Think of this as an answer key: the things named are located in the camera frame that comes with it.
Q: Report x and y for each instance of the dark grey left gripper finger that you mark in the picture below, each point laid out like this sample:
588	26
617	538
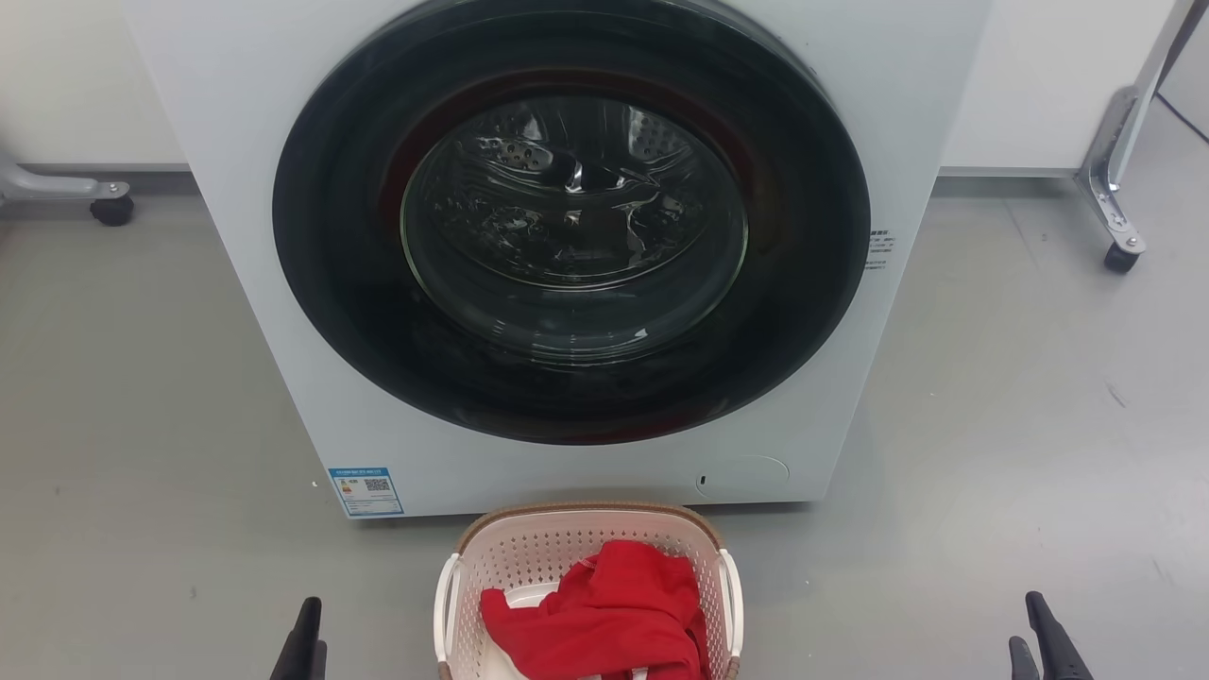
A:
302	647
319	661

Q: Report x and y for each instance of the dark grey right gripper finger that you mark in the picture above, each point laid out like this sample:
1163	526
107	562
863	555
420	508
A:
1022	661
1056	652

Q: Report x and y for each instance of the white perforated plastic laundry basket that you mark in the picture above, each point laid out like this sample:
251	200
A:
529	552

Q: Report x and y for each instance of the blue energy label sticker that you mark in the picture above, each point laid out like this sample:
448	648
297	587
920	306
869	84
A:
366	491

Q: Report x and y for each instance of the white garment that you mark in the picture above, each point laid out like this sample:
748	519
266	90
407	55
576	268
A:
529	596

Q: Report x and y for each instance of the red garment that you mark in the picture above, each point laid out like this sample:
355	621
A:
614	614

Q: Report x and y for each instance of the round white filter cover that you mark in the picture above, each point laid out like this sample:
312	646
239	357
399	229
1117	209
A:
746	477

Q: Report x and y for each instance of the round dark glass washer door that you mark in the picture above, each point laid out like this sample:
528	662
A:
340	283

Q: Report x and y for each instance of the small black text sticker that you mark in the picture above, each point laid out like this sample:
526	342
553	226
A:
878	249

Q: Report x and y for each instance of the white front-load washing machine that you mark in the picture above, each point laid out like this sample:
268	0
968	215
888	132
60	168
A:
236	189

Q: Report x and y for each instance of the grey metal stand leg with caster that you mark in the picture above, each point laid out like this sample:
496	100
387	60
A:
57	186
1115	161

